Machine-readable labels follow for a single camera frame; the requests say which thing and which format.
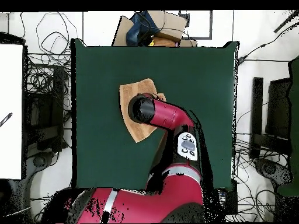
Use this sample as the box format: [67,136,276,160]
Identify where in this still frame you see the orange terry towel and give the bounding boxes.
[119,78,167,144]

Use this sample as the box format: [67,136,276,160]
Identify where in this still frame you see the flat brown cardboard sheet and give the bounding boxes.
[112,15,135,47]

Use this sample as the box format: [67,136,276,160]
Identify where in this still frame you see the dark green table cloth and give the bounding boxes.
[70,38,239,191]

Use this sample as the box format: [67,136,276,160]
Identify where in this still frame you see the blue jeans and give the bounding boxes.
[126,10,161,47]

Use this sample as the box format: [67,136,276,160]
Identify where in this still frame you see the brown cardboard box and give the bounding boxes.
[147,10,189,43]

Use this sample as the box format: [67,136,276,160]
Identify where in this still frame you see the black equipment rack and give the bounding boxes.
[24,65,68,152]

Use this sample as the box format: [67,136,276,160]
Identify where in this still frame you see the black stand base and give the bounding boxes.
[26,151,57,173]
[254,157,294,187]

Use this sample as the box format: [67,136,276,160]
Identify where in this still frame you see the white panel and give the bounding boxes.
[0,43,24,180]

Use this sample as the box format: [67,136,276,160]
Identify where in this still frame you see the black rod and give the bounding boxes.
[273,10,299,33]

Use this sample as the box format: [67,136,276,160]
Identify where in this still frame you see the grey square floor frame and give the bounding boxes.
[178,10,213,40]

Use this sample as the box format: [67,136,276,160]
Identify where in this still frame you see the black power adapter cable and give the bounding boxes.
[237,22,299,65]

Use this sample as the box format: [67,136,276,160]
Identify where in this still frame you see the tangle of black cables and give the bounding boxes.
[26,11,78,113]

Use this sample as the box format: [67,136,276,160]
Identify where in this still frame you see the black chair frame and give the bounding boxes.
[249,76,293,159]

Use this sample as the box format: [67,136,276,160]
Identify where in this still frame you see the striped black strap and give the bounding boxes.
[0,112,13,128]

